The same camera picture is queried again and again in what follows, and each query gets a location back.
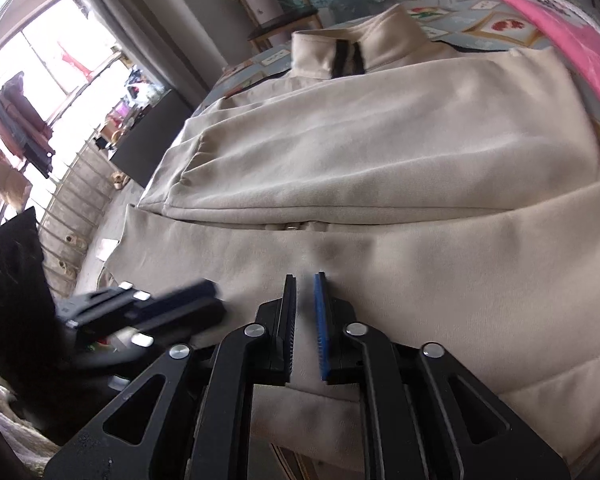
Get white cylinder box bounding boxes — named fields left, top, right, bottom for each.
left=235, top=0, right=286, bottom=46

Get cream zip jacket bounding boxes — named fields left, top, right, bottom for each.
left=105, top=4, right=600, bottom=471

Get beige fuzzy hanging garment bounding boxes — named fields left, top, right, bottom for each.
left=0, top=142, right=33, bottom=206

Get grey curtain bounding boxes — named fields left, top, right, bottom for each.
left=62, top=0, right=216, bottom=106

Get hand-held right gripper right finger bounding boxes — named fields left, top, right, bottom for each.
left=312, top=271, right=571, bottom=480

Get pink blanket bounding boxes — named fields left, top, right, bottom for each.
left=480, top=0, right=600, bottom=131

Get dark red hanging clothes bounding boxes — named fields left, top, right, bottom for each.
left=0, top=72, right=56, bottom=176

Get white fuzzy cloth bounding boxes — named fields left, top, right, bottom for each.
left=0, top=375, right=66, bottom=480

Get black cabinet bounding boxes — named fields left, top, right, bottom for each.
left=110, top=89, right=196, bottom=186

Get wooden chair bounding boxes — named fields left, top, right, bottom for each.
left=230, top=0, right=326, bottom=53

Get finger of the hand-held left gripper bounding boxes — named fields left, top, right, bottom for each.
left=130, top=280, right=218, bottom=313
left=130, top=300, right=227, bottom=346

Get pile of household items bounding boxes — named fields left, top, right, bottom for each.
left=97, top=67, right=168, bottom=148

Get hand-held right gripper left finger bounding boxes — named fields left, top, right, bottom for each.
left=42, top=274, right=298, bottom=480

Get metal window railing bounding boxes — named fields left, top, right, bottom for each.
left=30, top=125, right=131, bottom=301

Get red hanging garment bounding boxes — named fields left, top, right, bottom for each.
left=57, top=42, right=93, bottom=81

